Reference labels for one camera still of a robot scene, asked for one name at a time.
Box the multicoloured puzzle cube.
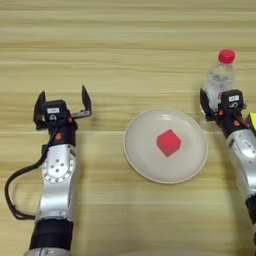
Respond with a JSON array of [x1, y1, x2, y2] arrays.
[[244, 112, 256, 135]]

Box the left gripper labelled black box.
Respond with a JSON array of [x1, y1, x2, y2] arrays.
[[41, 99, 70, 123]]

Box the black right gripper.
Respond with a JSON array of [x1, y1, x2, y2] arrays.
[[199, 87, 250, 138]]

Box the red cube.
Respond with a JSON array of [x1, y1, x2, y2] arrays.
[[156, 128, 183, 158]]

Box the round beige plate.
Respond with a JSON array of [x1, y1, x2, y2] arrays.
[[123, 108, 209, 185]]

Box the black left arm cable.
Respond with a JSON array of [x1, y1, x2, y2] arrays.
[[4, 128, 57, 221]]

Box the clear bottle with red cap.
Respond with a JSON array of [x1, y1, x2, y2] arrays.
[[203, 48, 237, 112]]

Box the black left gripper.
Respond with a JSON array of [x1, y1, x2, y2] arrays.
[[32, 85, 93, 148]]

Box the right gripper labelled black box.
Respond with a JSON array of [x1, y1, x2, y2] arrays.
[[221, 88, 245, 112]]

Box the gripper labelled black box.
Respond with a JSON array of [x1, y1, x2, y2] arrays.
[[221, 88, 245, 112], [41, 99, 70, 123]]

